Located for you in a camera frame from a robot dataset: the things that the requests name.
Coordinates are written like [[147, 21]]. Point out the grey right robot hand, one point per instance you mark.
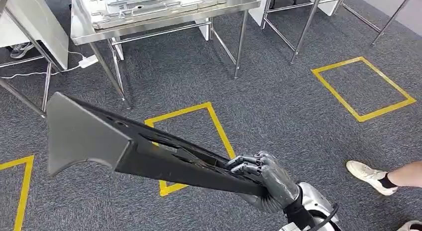
[[278, 183]]

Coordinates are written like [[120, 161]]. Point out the black rectangular plastic panel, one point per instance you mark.
[[85, 134]]

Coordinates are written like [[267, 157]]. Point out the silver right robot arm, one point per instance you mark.
[[313, 198]]

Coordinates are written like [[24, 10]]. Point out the yellow floor tape square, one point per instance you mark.
[[221, 130], [23, 196], [336, 91]]

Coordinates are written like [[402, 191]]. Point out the person's foot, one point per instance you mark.
[[366, 175], [20, 49], [412, 227]]

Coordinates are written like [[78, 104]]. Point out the person's leg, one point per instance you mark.
[[408, 175]]

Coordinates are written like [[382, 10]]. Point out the stainless steel table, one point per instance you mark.
[[82, 31], [305, 28], [39, 21]]

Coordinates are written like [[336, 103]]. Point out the silver stamped metal tray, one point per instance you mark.
[[148, 8]]

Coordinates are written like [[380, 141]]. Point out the white power adapter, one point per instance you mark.
[[88, 61]]

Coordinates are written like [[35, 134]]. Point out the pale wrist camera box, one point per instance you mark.
[[290, 227]]

